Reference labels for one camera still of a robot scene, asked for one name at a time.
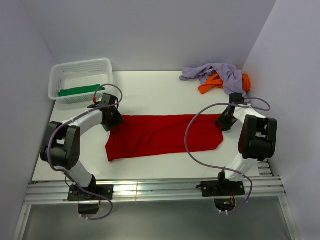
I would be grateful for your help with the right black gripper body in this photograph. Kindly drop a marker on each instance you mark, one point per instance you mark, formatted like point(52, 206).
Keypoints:
point(226, 121)

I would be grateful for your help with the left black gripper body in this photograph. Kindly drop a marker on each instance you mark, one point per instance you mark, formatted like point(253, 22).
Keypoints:
point(115, 119)

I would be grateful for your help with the red t-shirt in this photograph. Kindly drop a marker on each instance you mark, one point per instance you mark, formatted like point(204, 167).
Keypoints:
point(152, 135)

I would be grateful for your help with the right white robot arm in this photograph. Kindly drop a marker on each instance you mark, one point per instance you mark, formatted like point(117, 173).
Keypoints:
point(257, 142)

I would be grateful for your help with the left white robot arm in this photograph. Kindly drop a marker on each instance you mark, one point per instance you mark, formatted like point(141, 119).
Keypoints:
point(61, 150)

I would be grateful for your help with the rolled green t-shirt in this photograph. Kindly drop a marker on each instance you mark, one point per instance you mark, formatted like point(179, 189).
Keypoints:
point(80, 90)

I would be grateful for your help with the lavender t-shirt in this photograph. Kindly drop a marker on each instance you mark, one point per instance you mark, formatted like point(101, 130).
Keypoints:
point(232, 76)

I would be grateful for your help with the orange t-shirt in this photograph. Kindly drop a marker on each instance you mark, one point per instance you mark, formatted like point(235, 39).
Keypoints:
point(215, 81)

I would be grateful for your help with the white plastic basket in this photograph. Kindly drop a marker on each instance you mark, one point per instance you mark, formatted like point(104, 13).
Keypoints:
point(79, 74)

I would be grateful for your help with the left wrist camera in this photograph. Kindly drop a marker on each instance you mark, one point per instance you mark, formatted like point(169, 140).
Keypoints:
point(108, 99)

